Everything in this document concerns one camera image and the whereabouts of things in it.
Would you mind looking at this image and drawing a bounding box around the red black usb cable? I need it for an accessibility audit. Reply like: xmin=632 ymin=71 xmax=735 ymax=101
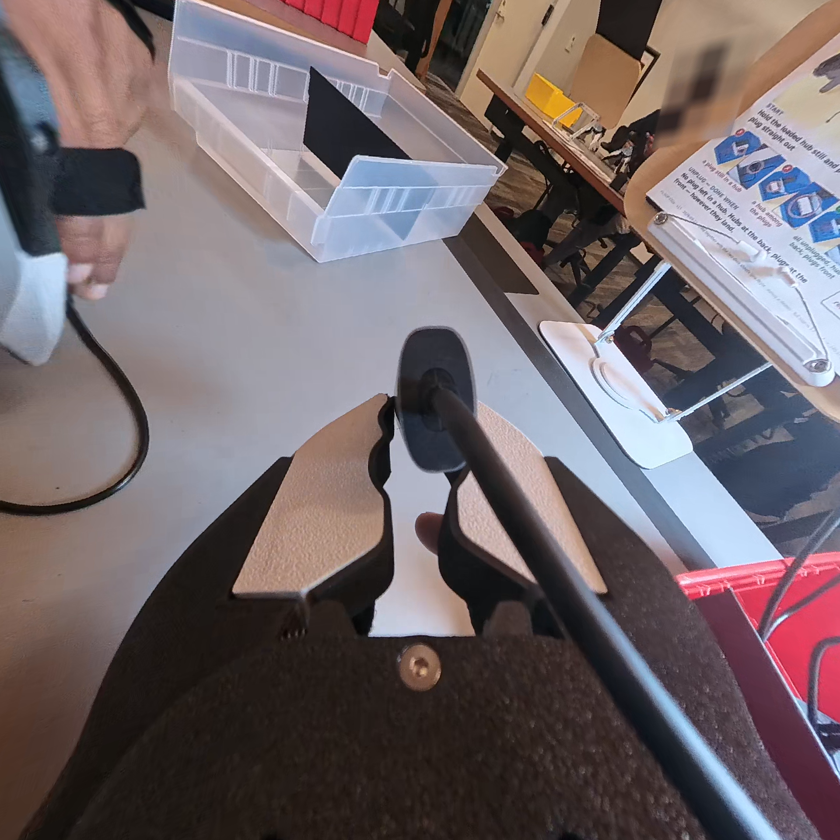
xmin=0 ymin=295 xmax=151 ymax=516

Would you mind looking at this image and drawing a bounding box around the grey hub's attached cable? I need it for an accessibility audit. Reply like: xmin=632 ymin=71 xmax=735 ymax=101
xmin=423 ymin=369 xmax=783 ymax=840

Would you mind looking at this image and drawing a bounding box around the red plastic bin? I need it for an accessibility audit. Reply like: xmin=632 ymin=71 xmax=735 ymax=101
xmin=675 ymin=551 xmax=840 ymax=778

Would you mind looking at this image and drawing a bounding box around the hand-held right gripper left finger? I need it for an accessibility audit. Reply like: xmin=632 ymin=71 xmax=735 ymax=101
xmin=233 ymin=392 xmax=396 ymax=614

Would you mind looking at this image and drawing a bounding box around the person's left hand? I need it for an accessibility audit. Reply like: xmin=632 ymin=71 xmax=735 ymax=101
xmin=7 ymin=0 xmax=156 ymax=301

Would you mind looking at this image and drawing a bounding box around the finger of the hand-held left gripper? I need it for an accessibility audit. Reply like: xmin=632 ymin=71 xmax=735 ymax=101
xmin=0 ymin=197 xmax=71 ymax=367

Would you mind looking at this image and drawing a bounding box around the clear plastic bin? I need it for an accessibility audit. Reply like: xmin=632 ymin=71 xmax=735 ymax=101
xmin=167 ymin=0 xmax=510 ymax=265

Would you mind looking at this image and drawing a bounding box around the grey usb hub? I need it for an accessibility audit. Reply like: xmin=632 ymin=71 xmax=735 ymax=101
xmin=395 ymin=327 xmax=477 ymax=473

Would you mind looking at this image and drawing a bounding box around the wooden document stand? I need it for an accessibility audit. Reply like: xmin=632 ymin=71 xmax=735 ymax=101
xmin=570 ymin=33 xmax=648 ymax=130

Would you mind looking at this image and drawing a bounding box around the far red bin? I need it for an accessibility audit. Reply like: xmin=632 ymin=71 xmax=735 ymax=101
xmin=279 ymin=0 xmax=379 ymax=40

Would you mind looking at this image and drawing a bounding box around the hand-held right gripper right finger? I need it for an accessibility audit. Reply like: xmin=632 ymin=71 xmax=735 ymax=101
xmin=438 ymin=400 xmax=609 ymax=614

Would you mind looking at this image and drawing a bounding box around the instruction sheet on stand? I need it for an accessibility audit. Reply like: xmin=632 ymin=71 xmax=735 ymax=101
xmin=538 ymin=13 xmax=840 ymax=471

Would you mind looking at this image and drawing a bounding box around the black bin divider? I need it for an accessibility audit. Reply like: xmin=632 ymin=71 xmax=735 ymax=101
xmin=302 ymin=66 xmax=439 ymax=186

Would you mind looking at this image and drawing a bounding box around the yellow plastic bin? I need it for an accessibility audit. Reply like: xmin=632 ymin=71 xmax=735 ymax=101
xmin=525 ymin=72 xmax=585 ymax=130

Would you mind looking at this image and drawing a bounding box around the wooden work table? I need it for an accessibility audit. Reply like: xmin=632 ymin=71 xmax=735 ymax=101
xmin=477 ymin=69 xmax=660 ymax=221

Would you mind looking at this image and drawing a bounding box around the black backpack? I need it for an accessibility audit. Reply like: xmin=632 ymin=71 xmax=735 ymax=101
xmin=492 ymin=206 xmax=550 ymax=266

